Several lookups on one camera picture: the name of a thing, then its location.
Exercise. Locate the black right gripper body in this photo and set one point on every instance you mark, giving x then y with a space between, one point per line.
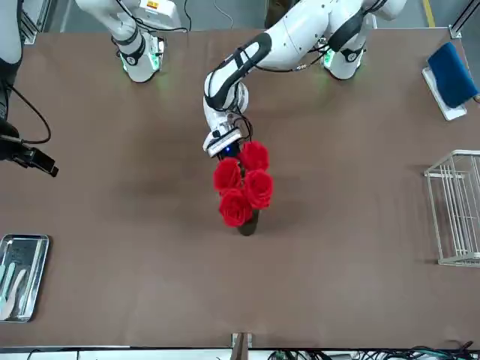
7 146

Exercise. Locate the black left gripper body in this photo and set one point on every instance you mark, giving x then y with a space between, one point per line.
231 150

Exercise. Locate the red rose bouquet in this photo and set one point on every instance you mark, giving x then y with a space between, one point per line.
258 187

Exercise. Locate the black cylindrical vase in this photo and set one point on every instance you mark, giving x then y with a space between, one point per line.
249 228

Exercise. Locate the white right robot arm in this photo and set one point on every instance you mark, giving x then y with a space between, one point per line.
135 56

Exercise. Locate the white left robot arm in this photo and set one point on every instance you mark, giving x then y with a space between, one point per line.
300 33

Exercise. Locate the steel tray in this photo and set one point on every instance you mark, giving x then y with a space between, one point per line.
37 262

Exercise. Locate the wooden spoon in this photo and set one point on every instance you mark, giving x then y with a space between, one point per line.
17 285

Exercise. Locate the person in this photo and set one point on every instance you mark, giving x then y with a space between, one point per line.
273 13

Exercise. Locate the white controller box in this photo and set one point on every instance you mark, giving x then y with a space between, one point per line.
157 11

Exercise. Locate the blue and white slanted stand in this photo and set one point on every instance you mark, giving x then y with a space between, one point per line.
450 75

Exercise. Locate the aluminium frame profile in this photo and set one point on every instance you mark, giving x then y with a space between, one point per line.
455 32
32 30

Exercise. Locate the aluminium frame post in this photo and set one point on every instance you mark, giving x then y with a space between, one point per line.
242 348

